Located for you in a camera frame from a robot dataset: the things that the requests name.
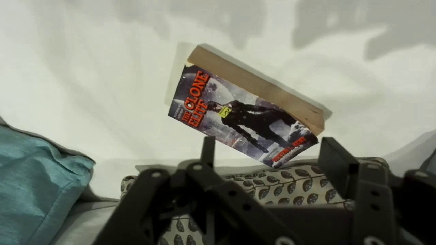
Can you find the teal cushion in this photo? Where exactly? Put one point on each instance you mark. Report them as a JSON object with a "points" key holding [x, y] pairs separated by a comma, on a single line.
{"points": [[41, 182]]}

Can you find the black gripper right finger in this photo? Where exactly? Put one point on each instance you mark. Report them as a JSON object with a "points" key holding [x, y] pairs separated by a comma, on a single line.
{"points": [[375, 205]]}

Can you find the leaf pattern cushion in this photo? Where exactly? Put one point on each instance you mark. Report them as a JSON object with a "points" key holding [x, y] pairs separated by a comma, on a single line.
{"points": [[281, 184]]}

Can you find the paperback book Clone Elite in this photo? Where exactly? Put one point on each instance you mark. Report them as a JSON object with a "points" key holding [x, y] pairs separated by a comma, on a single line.
{"points": [[240, 114]]}

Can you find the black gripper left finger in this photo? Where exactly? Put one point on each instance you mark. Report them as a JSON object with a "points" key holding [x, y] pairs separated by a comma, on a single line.
{"points": [[145, 205]]}

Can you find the white sofa with beige armrest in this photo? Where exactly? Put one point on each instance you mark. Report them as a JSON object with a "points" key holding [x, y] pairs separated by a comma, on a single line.
{"points": [[91, 69]]}

